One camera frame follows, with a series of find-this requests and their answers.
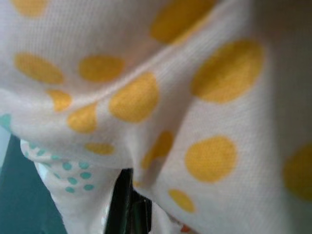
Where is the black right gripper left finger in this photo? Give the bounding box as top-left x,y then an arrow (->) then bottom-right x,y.
104,168 -> 134,234

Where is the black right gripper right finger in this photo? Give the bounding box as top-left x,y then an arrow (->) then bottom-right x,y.
133,192 -> 153,234

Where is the teal upholstered headboard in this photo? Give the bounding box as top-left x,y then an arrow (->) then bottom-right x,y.
0,134 -> 64,234

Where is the pink pillow with coloured dots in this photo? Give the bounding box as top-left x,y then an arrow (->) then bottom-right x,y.
0,0 -> 312,234

